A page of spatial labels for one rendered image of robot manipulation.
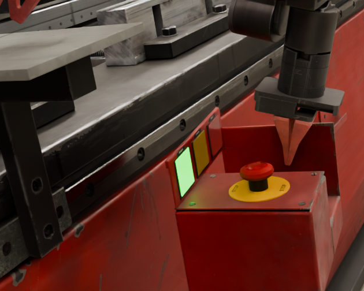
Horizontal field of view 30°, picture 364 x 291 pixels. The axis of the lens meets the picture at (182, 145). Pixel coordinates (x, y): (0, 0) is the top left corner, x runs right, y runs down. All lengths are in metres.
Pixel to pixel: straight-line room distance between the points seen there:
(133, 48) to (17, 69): 0.58
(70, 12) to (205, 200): 0.72
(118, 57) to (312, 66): 0.43
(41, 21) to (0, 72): 0.77
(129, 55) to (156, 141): 0.22
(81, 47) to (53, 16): 0.76
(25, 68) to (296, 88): 0.37
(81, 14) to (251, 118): 0.44
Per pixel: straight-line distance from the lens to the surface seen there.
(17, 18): 0.69
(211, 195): 0.80
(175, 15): 1.26
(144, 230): 0.94
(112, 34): 0.65
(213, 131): 0.90
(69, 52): 0.60
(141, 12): 1.16
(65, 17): 1.40
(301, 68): 0.81
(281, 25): 0.83
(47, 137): 0.82
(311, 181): 0.81
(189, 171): 0.81
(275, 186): 0.80
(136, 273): 0.94
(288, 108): 0.82
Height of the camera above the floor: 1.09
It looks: 19 degrees down
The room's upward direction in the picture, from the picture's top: 10 degrees counter-clockwise
